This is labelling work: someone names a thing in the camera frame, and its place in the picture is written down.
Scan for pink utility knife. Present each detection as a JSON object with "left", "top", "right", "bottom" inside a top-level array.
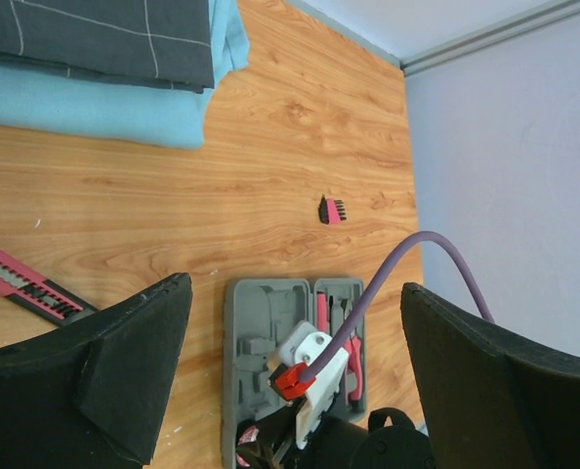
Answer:
[{"left": 0, "top": 249, "right": 99, "bottom": 326}]

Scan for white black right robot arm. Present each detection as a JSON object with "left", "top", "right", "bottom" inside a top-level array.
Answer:
[{"left": 235, "top": 406, "right": 436, "bottom": 469}]

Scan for dark grey checked cloth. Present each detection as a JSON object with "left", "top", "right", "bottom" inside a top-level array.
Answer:
[{"left": 0, "top": 0, "right": 215, "bottom": 94}]

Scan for light blue folded cloth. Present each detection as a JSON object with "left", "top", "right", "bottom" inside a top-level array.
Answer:
[{"left": 0, "top": 1, "right": 249, "bottom": 149}]

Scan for pink black pliers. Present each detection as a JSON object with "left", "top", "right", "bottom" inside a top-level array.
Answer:
[{"left": 343, "top": 297, "right": 365, "bottom": 406}]

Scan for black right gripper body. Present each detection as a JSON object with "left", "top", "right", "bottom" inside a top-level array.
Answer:
[{"left": 250, "top": 405, "right": 319, "bottom": 468}]

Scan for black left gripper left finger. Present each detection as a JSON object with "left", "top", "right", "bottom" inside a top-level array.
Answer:
[{"left": 0, "top": 273, "right": 192, "bottom": 468}]

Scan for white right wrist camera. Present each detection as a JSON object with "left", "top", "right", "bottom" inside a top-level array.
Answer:
[{"left": 270, "top": 320, "right": 350, "bottom": 450}]

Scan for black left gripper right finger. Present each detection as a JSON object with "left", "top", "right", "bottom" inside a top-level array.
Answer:
[{"left": 400, "top": 283, "right": 580, "bottom": 468}]

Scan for pink hex key set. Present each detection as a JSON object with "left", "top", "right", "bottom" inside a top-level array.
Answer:
[{"left": 318, "top": 195, "right": 348, "bottom": 225}]

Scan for grey plastic tool case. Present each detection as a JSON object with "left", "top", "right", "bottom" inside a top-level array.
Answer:
[{"left": 222, "top": 277, "right": 364, "bottom": 468}]

